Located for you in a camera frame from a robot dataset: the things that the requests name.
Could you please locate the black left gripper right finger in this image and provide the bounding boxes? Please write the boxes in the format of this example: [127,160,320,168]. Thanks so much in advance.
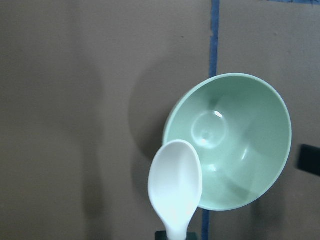
[297,144,320,175]

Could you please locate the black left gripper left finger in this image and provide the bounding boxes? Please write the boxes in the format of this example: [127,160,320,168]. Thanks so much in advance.
[154,231,198,240]

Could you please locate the white plastic spoon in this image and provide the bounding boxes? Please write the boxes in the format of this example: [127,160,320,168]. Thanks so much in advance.
[147,139,203,240]

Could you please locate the green bowl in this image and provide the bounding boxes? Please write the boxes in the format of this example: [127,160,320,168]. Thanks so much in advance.
[162,73,292,211]

